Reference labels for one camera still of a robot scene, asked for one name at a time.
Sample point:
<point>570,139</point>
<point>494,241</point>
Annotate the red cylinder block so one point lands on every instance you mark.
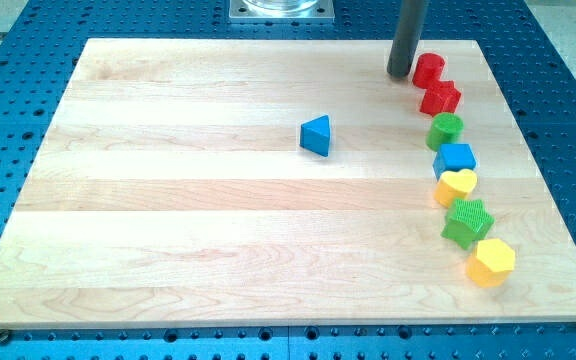
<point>429,68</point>

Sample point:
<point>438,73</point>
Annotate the red star block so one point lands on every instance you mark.
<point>440,97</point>

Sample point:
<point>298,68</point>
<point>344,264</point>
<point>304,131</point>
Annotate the green star block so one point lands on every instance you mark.
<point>466,222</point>

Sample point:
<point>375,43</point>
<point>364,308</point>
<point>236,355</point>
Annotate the blue triangle block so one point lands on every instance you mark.
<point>315,135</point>

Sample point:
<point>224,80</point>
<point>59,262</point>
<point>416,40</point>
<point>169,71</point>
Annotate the light wooden board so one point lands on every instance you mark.
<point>170,190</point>

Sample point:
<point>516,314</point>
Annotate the yellow heart block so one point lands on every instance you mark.
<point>455,185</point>

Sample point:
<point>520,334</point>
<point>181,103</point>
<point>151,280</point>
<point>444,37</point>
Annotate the blue cube block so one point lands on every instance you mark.
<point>453,157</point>

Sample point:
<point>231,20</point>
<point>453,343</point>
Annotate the green cylinder block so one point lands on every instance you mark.
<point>445,128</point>

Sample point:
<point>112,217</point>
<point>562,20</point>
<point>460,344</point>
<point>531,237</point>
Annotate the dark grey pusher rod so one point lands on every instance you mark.
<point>407,35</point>

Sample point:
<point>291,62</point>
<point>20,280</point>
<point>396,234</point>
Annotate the yellow hexagon block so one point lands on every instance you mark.
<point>490,263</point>

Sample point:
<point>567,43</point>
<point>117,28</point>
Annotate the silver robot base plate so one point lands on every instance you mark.
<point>280,10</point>

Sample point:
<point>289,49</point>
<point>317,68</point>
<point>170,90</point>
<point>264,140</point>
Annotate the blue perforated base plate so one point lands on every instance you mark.
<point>529,46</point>

